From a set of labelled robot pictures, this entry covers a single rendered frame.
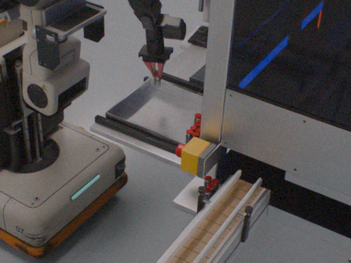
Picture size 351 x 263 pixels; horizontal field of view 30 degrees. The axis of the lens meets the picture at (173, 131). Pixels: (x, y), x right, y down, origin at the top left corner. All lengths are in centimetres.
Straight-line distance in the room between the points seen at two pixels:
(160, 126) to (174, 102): 15
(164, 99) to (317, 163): 71
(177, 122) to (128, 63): 206
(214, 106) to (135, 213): 139
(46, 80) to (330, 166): 120
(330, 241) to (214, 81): 54
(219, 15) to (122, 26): 297
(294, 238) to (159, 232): 118
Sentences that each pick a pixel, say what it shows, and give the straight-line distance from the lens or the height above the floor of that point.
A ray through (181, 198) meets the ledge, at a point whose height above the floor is 88.
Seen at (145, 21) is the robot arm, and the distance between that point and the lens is 203.
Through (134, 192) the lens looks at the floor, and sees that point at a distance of 318.
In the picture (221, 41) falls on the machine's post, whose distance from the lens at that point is 166.
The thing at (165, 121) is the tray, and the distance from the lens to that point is 213.
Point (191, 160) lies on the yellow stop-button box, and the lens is 178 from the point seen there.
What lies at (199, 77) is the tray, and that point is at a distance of 236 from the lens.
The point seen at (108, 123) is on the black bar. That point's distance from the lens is 209.
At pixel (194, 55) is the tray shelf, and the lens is 250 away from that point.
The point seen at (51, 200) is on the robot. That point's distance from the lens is 275.
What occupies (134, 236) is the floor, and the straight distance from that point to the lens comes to 297.
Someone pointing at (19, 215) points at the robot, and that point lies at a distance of 273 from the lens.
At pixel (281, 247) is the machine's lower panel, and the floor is 74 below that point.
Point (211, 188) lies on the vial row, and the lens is 182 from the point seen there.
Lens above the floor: 213
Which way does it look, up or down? 37 degrees down
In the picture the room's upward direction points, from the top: 3 degrees clockwise
